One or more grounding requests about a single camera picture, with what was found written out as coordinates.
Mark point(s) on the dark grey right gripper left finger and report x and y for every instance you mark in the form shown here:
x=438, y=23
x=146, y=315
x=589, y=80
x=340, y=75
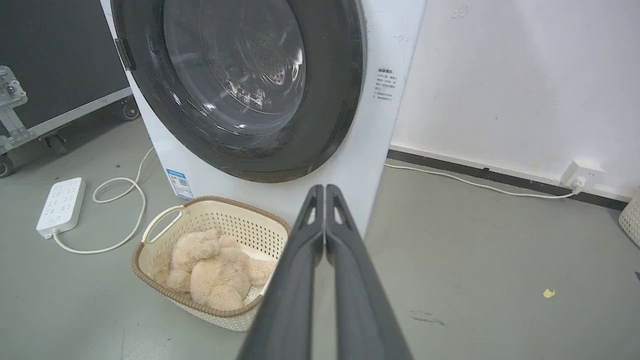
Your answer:
x=290, y=290

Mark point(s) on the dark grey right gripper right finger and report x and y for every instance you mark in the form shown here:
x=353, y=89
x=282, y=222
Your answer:
x=362, y=300

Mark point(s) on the white washing machine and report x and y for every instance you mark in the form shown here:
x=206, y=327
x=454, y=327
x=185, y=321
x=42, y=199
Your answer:
x=360, y=150

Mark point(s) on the dark round washing machine door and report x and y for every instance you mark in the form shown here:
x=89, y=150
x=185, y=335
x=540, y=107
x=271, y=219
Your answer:
x=240, y=85

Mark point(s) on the beige plush teddy bear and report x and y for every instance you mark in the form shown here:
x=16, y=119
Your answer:
x=215, y=270

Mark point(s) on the cream perforated laundry basket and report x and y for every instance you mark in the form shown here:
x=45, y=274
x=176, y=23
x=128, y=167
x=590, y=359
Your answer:
x=631, y=220
x=200, y=220

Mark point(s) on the blue energy label sticker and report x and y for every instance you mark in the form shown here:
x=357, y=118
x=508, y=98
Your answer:
x=179, y=183

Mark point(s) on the yellow paper scrap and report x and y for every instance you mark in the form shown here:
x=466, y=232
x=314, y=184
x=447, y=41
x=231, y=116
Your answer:
x=548, y=293

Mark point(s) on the white power strip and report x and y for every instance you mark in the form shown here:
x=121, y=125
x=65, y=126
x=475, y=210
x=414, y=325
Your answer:
x=62, y=205

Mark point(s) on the black flight case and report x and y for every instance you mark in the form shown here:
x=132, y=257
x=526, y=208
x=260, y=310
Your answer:
x=55, y=65

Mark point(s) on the white wall plug adapter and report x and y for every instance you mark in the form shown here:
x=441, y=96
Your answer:
x=582, y=174

